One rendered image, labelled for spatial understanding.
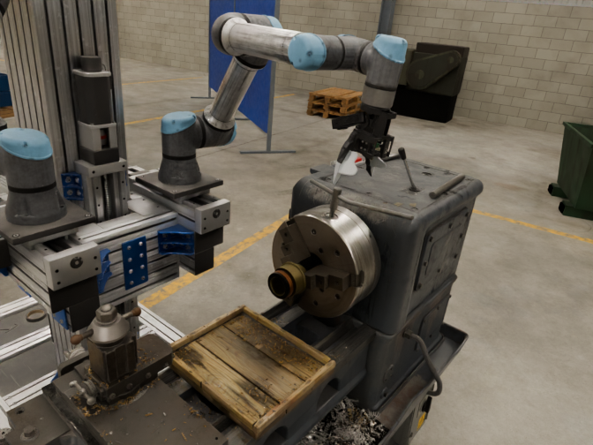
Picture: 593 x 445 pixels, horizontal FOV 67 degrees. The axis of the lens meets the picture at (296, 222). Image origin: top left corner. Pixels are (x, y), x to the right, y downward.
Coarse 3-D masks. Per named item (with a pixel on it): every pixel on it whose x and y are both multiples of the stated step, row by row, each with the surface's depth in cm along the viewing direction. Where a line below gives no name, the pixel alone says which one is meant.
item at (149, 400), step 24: (72, 360) 103; (72, 408) 94; (96, 408) 91; (120, 408) 92; (144, 408) 92; (168, 408) 93; (192, 408) 93; (96, 432) 87; (120, 432) 86; (144, 432) 87; (168, 432) 87; (192, 432) 88; (216, 432) 88
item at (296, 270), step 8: (288, 264) 121; (296, 264) 123; (280, 272) 117; (288, 272) 118; (296, 272) 119; (304, 272) 122; (272, 280) 120; (280, 280) 123; (288, 280) 116; (296, 280) 118; (304, 280) 119; (272, 288) 120; (280, 288) 122; (288, 288) 116; (296, 288) 118; (304, 288) 120; (280, 296) 118; (288, 296) 118
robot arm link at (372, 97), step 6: (366, 90) 102; (372, 90) 101; (378, 90) 101; (366, 96) 103; (372, 96) 101; (378, 96) 101; (384, 96) 101; (390, 96) 102; (366, 102) 103; (372, 102) 102; (378, 102) 102; (384, 102) 102; (390, 102) 103; (378, 108) 103; (384, 108) 103
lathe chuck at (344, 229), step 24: (312, 216) 123; (312, 240) 125; (336, 240) 120; (360, 240) 122; (312, 264) 136; (336, 264) 122; (360, 264) 119; (360, 288) 121; (312, 312) 133; (336, 312) 127
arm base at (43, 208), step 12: (12, 192) 118; (24, 192) 117; (36, 192) 118; (48, 192) 121; (12, 204) 118; (24, 204) 118; (36, 204) 119; (48, 204) 121; (60, 204) 126; (12, 216) 118; (24, 216) 118; (36, 216) 119; (48, 216) 121; (60, 216) 124
